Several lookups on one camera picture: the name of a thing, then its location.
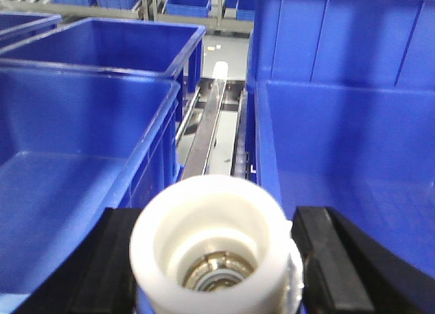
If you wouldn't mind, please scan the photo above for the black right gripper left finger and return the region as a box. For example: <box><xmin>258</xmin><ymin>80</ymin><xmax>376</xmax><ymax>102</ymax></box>
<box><xmin>18</xmin><ymin>208</ymin><xmax>141</xmax><ymax>313</ymax></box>

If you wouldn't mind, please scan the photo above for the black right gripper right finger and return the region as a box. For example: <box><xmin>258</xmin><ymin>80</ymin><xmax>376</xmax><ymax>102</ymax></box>
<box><xmin>292</xmin><ymin>206</ymin><xmax>434</xmax><ymax>313</ymax></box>

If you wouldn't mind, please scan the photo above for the white plastic valve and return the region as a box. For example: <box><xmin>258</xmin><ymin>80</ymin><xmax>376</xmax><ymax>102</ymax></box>
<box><xmin>129</xmin><ymin>175</ymin><xmax>304</xmax><ymax>313</ymax></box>

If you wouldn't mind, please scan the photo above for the blue bin left near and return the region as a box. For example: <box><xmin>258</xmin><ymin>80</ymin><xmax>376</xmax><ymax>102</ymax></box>
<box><xmin>1</xmin><ymin>64</ymin><xmax>180</xmax><ymax>313</ymax></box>

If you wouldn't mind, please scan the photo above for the blue bin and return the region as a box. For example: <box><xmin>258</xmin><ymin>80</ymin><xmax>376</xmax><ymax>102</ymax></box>
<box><xmin>252</xmin><ymin>0</ymin><xmax>434</xmax><ymax>276</ymax></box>
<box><xmin>1</xmin><ymin>64</ymin><xmax>180</xmax><ymax>313</ymax></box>
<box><xmin>1</xmin><ymin>18</ymin><xmax>206</xmax><ymax>81</ymax></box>

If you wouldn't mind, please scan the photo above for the blue bin right near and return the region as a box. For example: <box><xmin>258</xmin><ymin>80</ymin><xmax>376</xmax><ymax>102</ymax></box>
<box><xmin>252</xmin><ymin>0</ymin><xmax>434</xmax><ymax>276</ymax></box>

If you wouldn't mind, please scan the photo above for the blue bin left far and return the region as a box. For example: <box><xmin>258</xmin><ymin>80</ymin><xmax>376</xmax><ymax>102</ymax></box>
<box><xmin>1</xmin><ymin>18</ymin><xmax>206</xmax><ymax>81</ymax></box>

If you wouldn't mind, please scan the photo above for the metal shelf roller rail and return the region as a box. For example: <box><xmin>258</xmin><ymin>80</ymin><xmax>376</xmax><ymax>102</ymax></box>
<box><xmin>181</xmin><ymin>61</ymin><xmax>228</xmax><ymax>180</ymax></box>

